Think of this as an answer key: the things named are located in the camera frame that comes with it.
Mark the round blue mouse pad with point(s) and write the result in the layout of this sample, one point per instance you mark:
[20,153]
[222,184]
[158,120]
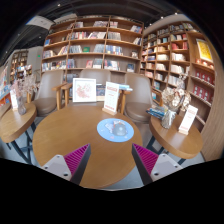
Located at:
[104,131]

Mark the small distant wooden bookshelf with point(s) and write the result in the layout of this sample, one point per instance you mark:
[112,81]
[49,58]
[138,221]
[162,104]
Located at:
[18,63]

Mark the white hanging ceiling panel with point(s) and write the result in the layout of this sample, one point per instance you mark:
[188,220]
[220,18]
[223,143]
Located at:
[41,22]

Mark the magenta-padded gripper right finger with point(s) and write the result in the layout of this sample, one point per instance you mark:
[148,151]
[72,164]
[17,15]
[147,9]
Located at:
[163,165]

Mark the white framed floral picture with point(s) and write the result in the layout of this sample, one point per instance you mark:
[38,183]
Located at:
[84,90]

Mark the dark upright book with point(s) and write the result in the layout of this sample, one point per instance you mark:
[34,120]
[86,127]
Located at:
[100,91]

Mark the small white table sign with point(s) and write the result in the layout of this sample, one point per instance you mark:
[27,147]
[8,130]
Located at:
[14,100]

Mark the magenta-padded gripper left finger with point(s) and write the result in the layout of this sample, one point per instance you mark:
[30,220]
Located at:
[60,165]

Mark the white sign with red header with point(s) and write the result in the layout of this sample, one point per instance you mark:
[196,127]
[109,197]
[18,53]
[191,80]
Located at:
[188,120]

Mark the tall wooden bookshelf with books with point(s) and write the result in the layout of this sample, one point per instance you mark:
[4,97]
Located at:
[173,53]

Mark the light blue flat book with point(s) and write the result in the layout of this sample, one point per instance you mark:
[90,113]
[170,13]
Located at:
[125,87]

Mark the brown padded wooden armchair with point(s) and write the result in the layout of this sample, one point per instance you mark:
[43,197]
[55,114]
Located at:
[96,73]
[46,96]
[138,100]

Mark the round wooden side table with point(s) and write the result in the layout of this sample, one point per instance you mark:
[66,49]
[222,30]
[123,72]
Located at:
[15,125]
[173,141]

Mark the white sign on wooden base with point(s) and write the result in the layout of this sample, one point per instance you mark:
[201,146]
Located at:
[111,96]

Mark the grey computer mouse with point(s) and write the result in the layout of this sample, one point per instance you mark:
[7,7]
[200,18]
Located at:
[119,129]

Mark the orange and blue display counter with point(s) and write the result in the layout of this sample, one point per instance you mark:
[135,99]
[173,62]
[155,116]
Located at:
[4,90]

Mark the glass vase with pink flowers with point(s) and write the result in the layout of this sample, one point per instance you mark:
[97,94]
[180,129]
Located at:
[21,108]

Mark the stack of books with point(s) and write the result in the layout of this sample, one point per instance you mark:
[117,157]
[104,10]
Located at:
[156,112]

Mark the glass vase with dried flowers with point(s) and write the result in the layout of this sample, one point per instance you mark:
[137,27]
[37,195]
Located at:
[168,120]

